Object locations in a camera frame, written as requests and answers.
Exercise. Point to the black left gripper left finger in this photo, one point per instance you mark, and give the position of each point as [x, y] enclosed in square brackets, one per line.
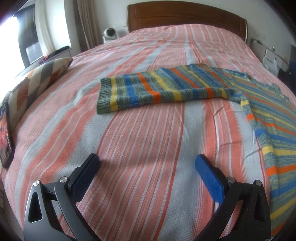
[41, 222]

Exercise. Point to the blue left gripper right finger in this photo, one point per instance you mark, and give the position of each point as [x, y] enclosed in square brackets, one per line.
[253, 222]

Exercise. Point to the striped knit sweater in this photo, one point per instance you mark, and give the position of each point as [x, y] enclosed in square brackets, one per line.
[185, 88]

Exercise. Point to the black smartphone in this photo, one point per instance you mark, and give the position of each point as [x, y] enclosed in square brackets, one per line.
[7, 144]

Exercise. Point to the pink striped bed sheet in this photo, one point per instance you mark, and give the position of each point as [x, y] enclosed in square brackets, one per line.
[147, 187]

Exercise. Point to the striped pillow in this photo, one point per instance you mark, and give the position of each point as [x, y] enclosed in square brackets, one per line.
[32, 86]

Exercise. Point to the white desk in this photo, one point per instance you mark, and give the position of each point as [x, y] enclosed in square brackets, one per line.
[261, 51]

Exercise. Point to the beige curtain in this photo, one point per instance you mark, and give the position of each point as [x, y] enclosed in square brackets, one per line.
[88, 30]

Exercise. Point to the brown wooden headboard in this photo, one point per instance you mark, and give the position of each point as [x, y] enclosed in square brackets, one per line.
[167, 13]

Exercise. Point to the white round camera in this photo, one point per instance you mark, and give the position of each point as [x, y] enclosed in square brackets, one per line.
[109, 35]

